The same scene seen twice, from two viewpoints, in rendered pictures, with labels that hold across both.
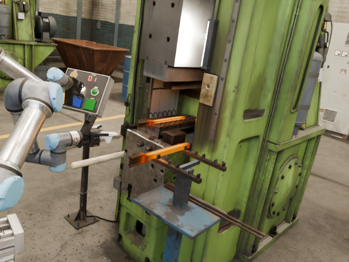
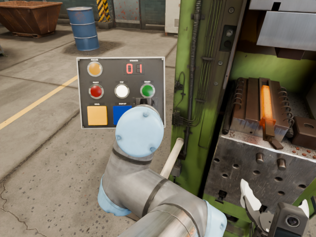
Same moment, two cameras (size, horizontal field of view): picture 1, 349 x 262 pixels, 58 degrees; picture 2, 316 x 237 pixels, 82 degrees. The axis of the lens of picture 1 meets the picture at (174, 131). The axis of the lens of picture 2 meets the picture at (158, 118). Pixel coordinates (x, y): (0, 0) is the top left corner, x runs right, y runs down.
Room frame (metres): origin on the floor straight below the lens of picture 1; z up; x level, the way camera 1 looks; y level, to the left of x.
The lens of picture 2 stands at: (1.46, 0.72, 1.44)
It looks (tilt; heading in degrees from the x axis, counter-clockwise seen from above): 38 degrees down; 342
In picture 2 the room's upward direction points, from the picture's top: straight up
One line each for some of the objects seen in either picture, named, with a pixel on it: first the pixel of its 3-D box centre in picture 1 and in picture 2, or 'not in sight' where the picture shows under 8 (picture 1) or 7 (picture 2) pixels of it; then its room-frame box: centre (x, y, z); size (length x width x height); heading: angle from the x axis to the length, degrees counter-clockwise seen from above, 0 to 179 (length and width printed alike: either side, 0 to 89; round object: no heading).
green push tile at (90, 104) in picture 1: (90, 104); not in sight; (2.03, 0.58, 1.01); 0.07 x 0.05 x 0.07; 74
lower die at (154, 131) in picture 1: (171, 123); (257, 102); (2.03, 0.03, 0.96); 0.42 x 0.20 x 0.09; 139
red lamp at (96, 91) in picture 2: not in sight; (96, 91); (2.13, 0.76, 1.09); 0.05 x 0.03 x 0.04; 49
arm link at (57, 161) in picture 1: (54, 159); not in sight; (1.40, 0.56, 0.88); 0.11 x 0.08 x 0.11; 88
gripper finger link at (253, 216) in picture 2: not in sight; (257, 212); (1.58, 0.44, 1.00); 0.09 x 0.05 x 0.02; 175
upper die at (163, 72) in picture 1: (178, 70); (289, 19); (2.03, 0.03, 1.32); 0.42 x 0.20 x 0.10; 139
